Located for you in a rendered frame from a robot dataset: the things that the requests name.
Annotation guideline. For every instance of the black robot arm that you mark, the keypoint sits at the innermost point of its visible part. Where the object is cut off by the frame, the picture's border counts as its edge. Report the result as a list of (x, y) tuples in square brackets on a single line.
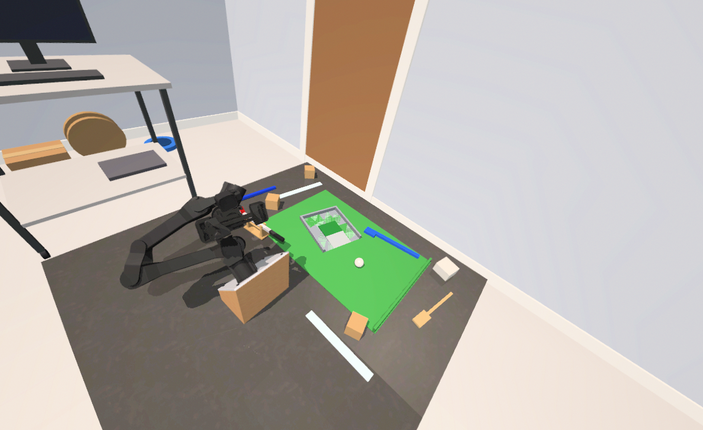
[(139, 268)]

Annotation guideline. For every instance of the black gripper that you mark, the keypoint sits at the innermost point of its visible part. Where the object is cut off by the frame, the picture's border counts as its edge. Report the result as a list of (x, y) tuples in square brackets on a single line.
[(212, 229)]

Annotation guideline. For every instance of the white flat bar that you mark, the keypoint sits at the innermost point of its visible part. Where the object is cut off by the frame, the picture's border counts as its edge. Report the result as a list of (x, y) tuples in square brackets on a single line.
[(300, 190), (340, 346)]

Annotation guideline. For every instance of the green flat mat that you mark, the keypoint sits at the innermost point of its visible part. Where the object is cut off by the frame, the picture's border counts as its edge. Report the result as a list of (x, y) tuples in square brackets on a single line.
[(369, 290)]

